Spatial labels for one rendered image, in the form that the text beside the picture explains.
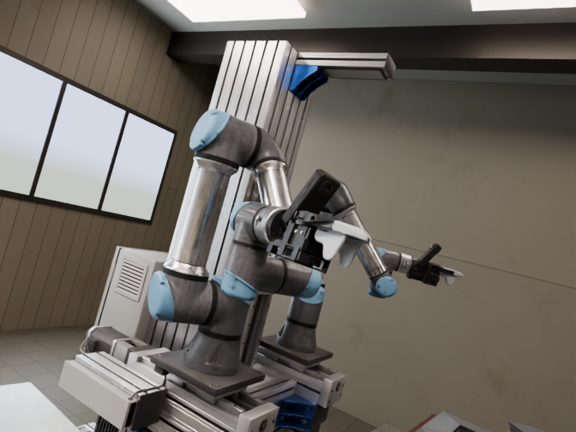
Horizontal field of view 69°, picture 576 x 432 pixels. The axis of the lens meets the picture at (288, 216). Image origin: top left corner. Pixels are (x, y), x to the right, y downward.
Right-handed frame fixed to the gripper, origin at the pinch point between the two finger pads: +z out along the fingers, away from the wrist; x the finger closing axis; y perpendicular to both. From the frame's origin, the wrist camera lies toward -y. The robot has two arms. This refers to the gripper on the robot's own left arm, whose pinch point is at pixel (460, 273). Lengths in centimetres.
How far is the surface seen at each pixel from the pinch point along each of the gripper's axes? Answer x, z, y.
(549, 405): -148, 141, 96
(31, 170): -160, -303, 28
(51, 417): 109, -92, 26
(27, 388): 103, -101, 27
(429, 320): -194, 55, 69
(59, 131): -178, -297, -8
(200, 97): -326, -234, -85
